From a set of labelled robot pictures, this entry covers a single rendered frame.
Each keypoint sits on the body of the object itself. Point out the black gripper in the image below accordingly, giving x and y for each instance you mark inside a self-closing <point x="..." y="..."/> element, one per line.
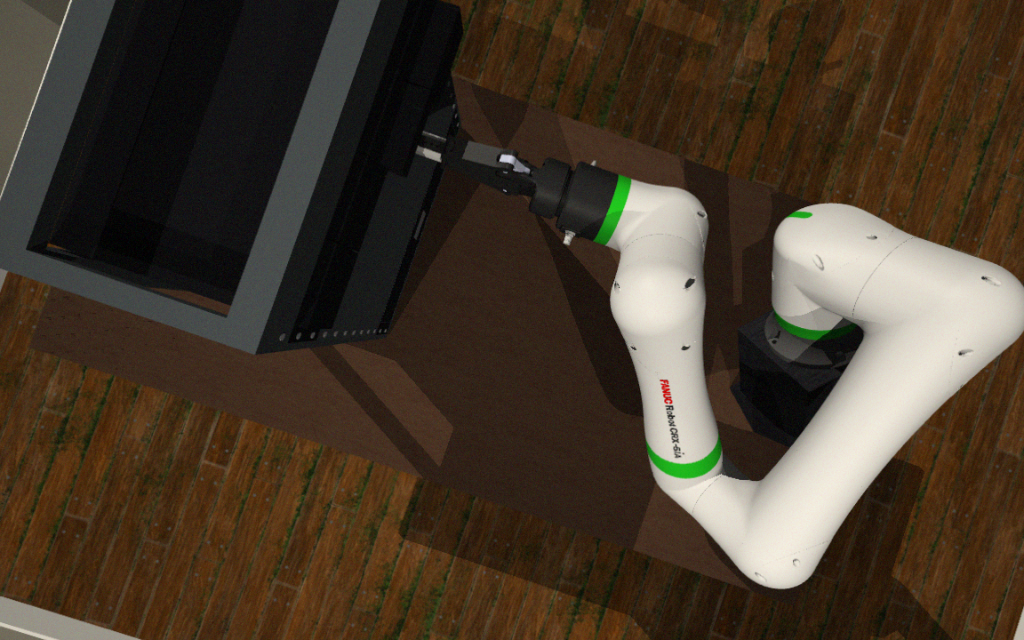
<point x="545" y="186"/>

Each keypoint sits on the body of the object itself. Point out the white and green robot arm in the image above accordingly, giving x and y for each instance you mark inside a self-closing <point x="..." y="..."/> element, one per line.
<point x="932" y="318"/>

